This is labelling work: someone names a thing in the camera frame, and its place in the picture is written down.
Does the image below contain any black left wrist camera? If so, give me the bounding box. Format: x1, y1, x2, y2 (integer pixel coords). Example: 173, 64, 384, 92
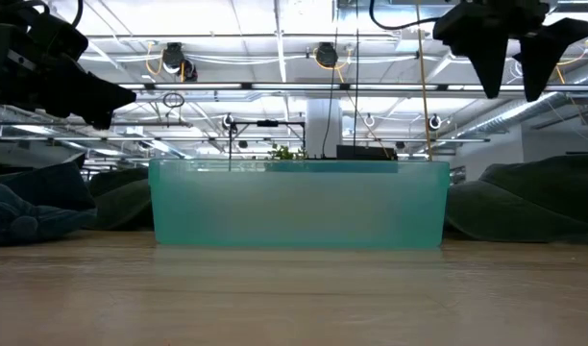
37, 12, 89, 62

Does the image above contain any black hanging cable loop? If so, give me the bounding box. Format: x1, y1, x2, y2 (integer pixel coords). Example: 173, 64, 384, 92
161, 91, 186, 110

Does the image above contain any teal translucent plastic bin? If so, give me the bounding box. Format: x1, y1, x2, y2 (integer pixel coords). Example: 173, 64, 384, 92
148, 158, 452, 250

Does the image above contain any small green potted plant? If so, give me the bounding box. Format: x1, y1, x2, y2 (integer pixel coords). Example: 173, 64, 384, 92
266, 142, 308, 161

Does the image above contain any thin black cable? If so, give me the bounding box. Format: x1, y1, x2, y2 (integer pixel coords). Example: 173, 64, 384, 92
321, 26, 341, 159

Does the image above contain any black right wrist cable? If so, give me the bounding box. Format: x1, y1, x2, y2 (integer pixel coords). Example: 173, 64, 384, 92
368, 0, 442, 32

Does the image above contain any black power cable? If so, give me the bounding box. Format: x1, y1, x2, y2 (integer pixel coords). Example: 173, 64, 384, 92
353, 0, 360, 160

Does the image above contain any blue denim cap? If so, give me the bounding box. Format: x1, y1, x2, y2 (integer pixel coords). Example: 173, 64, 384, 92
0, 161, 98, 248

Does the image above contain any black computer case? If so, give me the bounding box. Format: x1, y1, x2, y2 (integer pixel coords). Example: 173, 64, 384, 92
335, 144, 399, 161

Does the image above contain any black background gantry frame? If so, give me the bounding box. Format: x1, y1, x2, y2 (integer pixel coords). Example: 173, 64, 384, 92
228, 119, 307, 161

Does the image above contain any black ceiling cable reel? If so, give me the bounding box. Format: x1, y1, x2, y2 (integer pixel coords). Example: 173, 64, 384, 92
314, 41, 341, 69
160, 41, 199, 83

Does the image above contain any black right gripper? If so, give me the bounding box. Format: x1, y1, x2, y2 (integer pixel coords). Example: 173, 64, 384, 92
432, 0, 588, 103

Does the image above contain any silver ventilation duct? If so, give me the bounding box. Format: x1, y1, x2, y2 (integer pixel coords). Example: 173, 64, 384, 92
454, 90, 588, 140

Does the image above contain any dark green cap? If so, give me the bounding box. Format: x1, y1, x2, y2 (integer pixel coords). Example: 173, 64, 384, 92
85, 166, 155, 231
444, 153, 588, 243

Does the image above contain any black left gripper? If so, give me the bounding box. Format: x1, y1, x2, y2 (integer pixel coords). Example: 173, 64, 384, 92
0, 0, 137, 131

